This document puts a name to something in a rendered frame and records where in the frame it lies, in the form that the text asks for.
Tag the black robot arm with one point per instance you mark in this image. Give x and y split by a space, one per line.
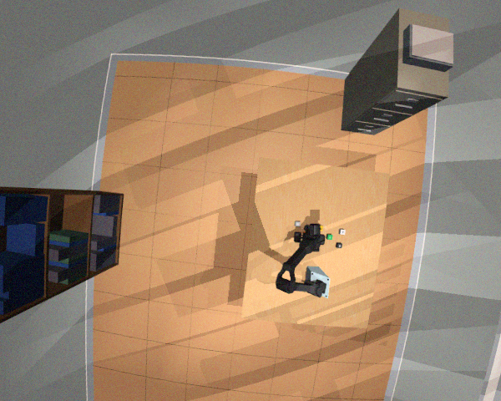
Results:
306 246

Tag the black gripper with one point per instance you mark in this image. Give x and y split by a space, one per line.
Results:
298 237

